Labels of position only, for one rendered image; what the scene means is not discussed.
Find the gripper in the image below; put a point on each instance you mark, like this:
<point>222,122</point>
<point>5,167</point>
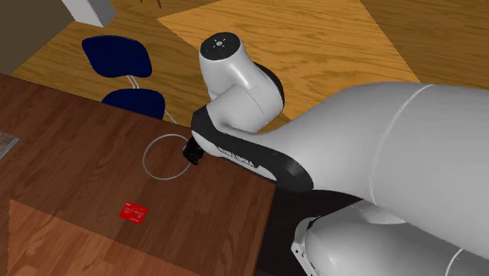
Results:
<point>192,153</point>

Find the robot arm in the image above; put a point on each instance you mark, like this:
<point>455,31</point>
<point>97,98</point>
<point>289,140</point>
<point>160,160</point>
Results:
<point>382,145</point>

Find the clear round plate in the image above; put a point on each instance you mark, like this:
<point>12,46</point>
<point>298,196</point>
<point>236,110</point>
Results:
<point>152,168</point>

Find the red card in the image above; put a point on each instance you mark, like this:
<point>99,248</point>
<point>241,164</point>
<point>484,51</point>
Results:
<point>133,212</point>

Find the dark blue chair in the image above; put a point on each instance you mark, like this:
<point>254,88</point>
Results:
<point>122,61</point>

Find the white cabinet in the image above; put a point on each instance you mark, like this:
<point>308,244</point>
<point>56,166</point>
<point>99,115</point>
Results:
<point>89,10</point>

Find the grey book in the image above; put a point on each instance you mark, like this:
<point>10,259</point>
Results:
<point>4,142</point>

